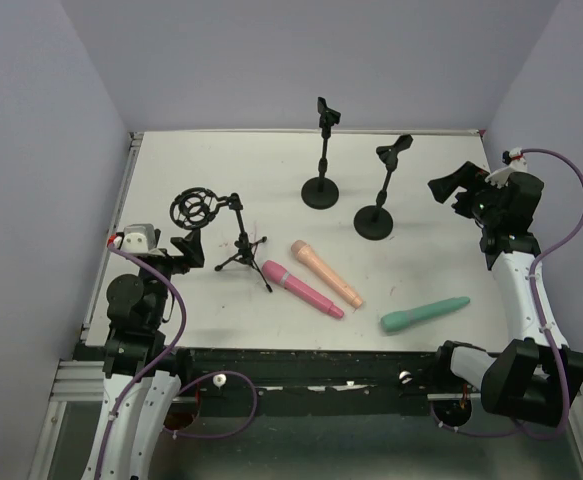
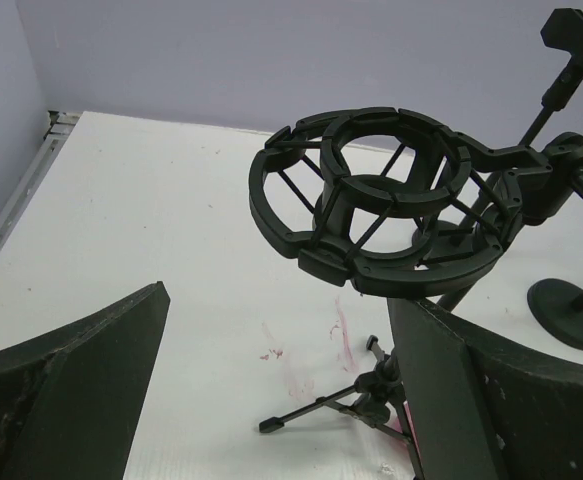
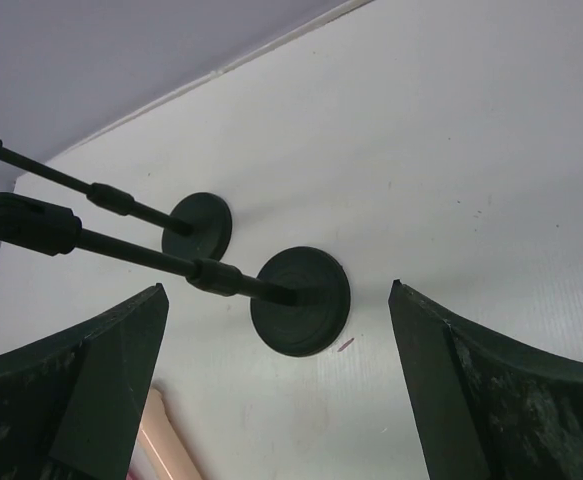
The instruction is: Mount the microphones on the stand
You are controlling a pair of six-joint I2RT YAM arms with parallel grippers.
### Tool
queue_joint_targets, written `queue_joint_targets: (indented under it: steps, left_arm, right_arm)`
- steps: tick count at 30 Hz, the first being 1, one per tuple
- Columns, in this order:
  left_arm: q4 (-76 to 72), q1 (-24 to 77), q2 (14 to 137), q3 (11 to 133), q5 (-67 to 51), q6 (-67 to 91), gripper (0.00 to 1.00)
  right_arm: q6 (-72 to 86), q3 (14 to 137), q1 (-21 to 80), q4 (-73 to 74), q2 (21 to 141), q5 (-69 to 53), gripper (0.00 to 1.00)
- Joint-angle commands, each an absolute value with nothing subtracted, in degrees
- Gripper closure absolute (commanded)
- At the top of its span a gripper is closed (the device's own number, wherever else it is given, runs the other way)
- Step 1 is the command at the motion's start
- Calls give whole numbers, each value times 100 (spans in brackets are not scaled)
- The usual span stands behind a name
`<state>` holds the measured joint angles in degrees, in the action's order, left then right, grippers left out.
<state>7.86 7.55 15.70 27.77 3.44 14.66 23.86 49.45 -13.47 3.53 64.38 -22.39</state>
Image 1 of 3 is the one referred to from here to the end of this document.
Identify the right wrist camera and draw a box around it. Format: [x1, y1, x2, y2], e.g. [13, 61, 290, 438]
[485, 157, 528, 188]

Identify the black round-base stand rear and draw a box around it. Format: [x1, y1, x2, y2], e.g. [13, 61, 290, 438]
[301, 97, 341, 210]

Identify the green toy microphone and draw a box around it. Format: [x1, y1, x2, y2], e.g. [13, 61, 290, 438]
[380, 296, 470, 334]

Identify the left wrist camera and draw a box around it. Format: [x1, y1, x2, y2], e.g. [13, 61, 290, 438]
[119, 224, 159, 255]

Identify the peach toy microphone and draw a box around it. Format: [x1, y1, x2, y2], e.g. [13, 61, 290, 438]
[290, 240, 364, 309]

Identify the black tripod shock-mount stand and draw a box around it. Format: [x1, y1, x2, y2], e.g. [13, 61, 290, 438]
[169, 186, 273, 293]

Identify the black round-base stand front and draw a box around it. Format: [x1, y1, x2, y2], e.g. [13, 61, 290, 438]
[353, 135, 413, 241]

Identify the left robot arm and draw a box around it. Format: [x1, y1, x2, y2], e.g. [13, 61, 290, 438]
[82, 224, 205, 479]

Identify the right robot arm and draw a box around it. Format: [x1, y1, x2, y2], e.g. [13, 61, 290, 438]
[428, 162, 583, 428]

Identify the black round-base stand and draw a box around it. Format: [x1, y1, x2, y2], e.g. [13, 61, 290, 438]
[353, 135, 413, 241]
[301, 97, 341, 210]

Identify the pink toy microphone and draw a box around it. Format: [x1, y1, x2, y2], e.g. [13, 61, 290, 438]
[262, 260, 344, 320]

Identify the black front mounting rail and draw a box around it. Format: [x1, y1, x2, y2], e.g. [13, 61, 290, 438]
[167, 348, 469, 418]

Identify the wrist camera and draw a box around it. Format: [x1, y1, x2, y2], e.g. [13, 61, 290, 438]
[485, 157, 528, 188]
[119, 224, 159, 255]

